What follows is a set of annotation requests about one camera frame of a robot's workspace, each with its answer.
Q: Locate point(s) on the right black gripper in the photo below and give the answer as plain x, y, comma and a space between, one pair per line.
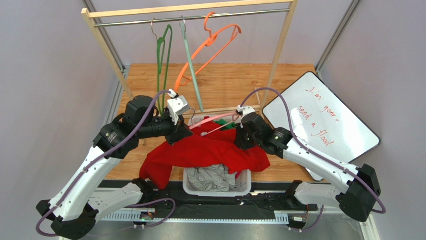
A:
241, 137

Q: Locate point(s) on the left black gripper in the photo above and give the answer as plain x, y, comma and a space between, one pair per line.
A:
180, 131

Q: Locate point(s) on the pink hanger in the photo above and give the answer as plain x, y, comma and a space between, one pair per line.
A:
234, 117

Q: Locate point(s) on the red t shirt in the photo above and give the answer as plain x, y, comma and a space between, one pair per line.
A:
207, 146

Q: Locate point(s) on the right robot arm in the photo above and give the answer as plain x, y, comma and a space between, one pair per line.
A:
354, 190

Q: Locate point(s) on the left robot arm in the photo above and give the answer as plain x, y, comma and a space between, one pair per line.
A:
74, 211

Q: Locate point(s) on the orange hanger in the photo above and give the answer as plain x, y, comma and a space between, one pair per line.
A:
184, 76

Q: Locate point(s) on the mint green hanger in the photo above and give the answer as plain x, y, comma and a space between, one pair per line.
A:
183, 28

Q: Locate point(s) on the green garment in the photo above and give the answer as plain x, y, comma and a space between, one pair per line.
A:
224, 125

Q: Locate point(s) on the magenta garment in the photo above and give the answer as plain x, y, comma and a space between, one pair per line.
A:
238, 174

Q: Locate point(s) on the white plastic laundry basket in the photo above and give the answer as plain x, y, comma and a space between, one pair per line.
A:
243, 186

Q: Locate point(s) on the grey garment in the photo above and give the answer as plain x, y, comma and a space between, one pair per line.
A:
215, 178

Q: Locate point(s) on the white whiteboard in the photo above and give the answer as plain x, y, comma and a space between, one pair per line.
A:
319, 117

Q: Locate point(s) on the wooden clothes rack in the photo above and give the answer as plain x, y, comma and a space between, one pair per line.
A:
93, 20

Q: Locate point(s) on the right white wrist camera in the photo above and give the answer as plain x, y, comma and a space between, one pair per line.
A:
244, 111

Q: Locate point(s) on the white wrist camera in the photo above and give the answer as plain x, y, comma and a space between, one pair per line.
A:
244, 111
177, 106

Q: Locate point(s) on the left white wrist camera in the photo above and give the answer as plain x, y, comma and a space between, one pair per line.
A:
177, 106

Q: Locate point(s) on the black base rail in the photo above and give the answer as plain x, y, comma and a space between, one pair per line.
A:
267, 203

